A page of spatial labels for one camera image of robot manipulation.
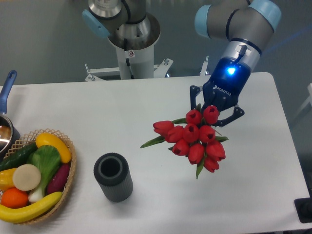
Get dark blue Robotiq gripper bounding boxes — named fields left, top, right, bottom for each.
left=190, top=58, right=251, bottom=127

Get red tulip bouquet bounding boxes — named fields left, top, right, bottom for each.
left=141, top=105, right=228, bottom=178

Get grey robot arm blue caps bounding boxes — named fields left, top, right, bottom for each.
left=82, top=0, right=281, bottom=127

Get dark grey ribbed vase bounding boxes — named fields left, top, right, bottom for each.
left=93, top=153, right=133, bottom=202

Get black device at table edge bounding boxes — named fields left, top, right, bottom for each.
left=294, top=197, right=312, bottom=223

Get purple sweet potato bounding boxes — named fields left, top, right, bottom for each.
left=46, top=164, right=70, bottom=195

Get green bok choy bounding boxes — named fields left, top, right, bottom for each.
left=27, top=145, right=60, bottom=203

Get woven wicker basket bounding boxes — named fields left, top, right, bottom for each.
left=4, top=129, right=77, bottom=225

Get beige round slice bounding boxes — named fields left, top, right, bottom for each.
left=12, top=164, right=41, bottom=191

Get green cucumber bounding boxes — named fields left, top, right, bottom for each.
left=0, top=142, right=38, bottom=171

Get yellow bell pepper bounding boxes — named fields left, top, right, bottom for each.
left=0, top=168, right=16, bottom=191

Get orange fruit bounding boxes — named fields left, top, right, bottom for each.
left=0, top=188, right=28, bottom=209

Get yellow banana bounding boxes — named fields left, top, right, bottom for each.
left=0, top=192, right=62, bottom=224

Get white frame at right edge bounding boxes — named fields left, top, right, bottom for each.
left=290, top=83, right=312, bottom=125

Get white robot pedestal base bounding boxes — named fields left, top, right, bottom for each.
left=85, top=45, right=174, bottom=82

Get blue handled saucepan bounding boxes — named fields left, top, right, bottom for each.
left=0, top=70, right=20, bottom=161

